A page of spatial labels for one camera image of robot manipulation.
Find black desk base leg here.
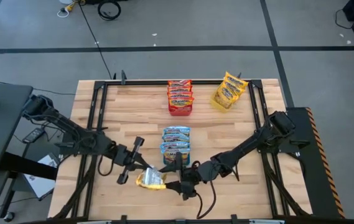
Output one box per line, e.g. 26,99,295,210
0,151,58,218

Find coiled black cable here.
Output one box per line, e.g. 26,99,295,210
97,0,122,22

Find red plastic bin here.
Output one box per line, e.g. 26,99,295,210
168,105,193,117

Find white and yellow plug cable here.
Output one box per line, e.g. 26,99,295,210
57,0,80,19

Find long black floor cable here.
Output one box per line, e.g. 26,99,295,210
77,0,115,80

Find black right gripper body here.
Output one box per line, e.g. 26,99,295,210
175,151,205,202

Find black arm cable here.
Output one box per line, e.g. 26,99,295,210
195,161,218,220
97,149,117,177

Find black power adapter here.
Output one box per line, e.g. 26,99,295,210
22,127,45,144

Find black equipment cable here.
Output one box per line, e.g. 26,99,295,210
334,8,353,30

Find black hazard-striped platform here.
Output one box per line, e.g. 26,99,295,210
285,107,345,218

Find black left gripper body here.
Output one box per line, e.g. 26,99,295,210
113,136,145,185

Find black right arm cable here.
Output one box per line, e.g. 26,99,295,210
195,161,218,220

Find blue plastic bin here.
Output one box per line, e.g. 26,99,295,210
162,126,192,166

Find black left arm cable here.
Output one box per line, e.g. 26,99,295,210
97,149,117,177

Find thin black floor cable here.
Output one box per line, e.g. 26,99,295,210
0,76,77,95

